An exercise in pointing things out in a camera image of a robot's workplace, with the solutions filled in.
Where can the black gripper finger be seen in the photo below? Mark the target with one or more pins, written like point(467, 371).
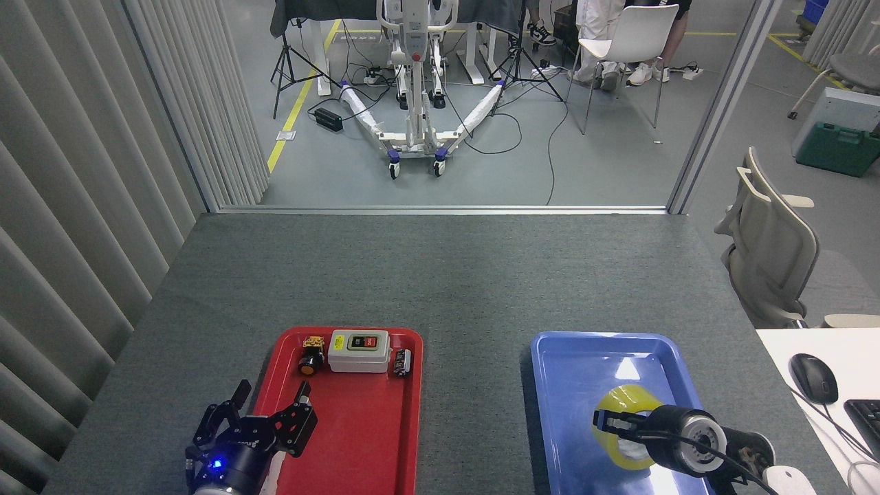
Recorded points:
point(632, 435)
point(242, 395)
point(302, 430)
point(619, 418)

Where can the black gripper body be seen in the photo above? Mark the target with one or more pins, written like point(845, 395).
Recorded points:
point(663, 433)
point(240, 467)

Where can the yellow tape roll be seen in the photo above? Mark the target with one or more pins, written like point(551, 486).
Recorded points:
point(629, 399)

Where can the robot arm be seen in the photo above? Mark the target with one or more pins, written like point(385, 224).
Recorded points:
point(701, 443)

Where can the blue plastic tray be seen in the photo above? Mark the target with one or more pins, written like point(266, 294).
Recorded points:
point(570, 412)

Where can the red plastic tray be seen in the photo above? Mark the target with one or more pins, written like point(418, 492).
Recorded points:
point(364, 440)

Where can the white desk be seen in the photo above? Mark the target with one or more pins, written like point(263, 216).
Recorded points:
point(797, 426)

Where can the black computer mouse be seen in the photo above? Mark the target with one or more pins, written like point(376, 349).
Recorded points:
point(814, 378)

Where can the black keyboard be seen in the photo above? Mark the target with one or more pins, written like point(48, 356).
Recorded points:
point(867, 423)

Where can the beige office chair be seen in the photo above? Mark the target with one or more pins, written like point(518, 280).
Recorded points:
point(770, 254)

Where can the beige chair part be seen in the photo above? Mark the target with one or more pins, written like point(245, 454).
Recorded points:
point(852, 321)

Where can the grey vertical blinds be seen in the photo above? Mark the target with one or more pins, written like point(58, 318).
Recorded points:
point(842, 24)
point(82, 172)

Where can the black power adapter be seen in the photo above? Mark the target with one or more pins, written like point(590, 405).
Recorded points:
point(328, 119)

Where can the green plastic case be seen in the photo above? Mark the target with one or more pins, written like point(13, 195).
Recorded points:
point(835, 151)

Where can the white stand on wheels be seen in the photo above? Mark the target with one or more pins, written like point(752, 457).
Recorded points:
point(416, 103)

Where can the black tripod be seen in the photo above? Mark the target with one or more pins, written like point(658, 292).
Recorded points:
point(284, 55)
point(517, 58)

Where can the person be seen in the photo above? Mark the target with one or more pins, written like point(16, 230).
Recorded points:
point(639, 74)
point(595, 20)
point(542, 33)

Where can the white power strip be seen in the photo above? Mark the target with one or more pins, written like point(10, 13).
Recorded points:
point(375, 77)
point(693, 72)

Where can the grey flat box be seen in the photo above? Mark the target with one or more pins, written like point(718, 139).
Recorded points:
point(842, 110)

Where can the white chair with metal legs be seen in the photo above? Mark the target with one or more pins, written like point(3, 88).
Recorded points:
point(643, 31)

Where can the grey seat chair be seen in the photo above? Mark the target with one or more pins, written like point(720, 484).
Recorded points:
point(856, 69)

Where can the blue bin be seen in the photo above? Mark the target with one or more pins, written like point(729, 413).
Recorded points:
point(816, 10)

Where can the grey two-button switch box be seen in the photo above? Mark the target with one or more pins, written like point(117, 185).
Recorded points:
point(357, 359)

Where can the silver post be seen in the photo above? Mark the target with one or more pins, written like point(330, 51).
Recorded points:
point(722, 103)

